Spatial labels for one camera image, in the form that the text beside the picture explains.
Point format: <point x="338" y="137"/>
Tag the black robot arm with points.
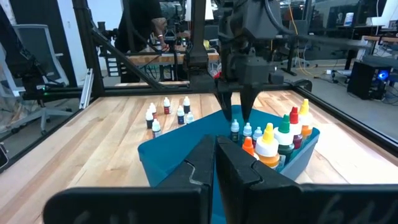
<point x="170" y="39"/>

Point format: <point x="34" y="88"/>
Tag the white laptop screen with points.
<point x="349" y="19"/>

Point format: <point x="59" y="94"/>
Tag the small blue food coloring bottle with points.
<point x="180" y="115"/>

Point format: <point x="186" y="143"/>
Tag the small purple food coloring bottle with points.
<point x="156" y="128"/>

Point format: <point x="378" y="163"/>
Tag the small olive green coloring bottle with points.
<point x="234" y="127"/>

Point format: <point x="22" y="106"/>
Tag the small black food coloring bottle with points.
<point x="149" y="119"/>

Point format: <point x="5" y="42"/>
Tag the white labelled drawer unit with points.
<point x="113" y="67"/>

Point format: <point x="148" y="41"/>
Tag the large red food coloring bottle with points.
<point x="293" y="116"/>

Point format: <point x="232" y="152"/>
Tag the large golden yellow coloring bottle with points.
<point x="304" y="109"/>

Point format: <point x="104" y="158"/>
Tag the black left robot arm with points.
<point x="199" y="31"/>

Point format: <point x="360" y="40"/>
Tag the small brown food coloring bottle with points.
<point x="167" y="105"/>

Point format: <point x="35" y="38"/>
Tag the black office desk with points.
<point x="326" y="42"/>

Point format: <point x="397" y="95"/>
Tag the wooden workstation table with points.
<point x="146" y="59"/>

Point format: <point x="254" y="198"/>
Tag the red plastic object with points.
<point x="218" y="74"/>

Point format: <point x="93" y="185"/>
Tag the large yellow food coloring bottle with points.
<point x="267" y="140"/>

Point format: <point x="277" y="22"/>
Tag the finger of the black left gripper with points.
<point x="227" y="104"/>
<point x="248" y="102"/>

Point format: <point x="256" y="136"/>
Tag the large orange food coloring bottle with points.
<point x="248" y="146"/>

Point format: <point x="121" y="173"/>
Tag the wooden top desk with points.
<point x="379" y="39"/>

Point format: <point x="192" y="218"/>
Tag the black aluminium table frame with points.
<point x="124" y="91"/>

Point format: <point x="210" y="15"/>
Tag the grey office chair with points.
<point x="40" y="46"/>

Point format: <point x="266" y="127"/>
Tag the small navy food coloring bottle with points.
<point x="186" y="105"/>

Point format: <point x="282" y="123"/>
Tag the person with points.
<point x="140" y="25"/>

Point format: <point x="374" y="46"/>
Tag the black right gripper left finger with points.
<point x="186" y="193"/>

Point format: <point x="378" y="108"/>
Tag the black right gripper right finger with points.
<point x="248" y="193"/>

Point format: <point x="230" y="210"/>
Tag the blue plastic bin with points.
<point x="174" y="155"/>

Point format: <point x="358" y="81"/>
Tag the black computer tower blue light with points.
<point x="362" y="81"/>

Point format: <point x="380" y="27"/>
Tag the black frame-mounted camera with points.
<point x="105" y="31"/>

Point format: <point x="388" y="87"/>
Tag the silver aluminium extrusion bar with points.
<point x="86" y="88"/>

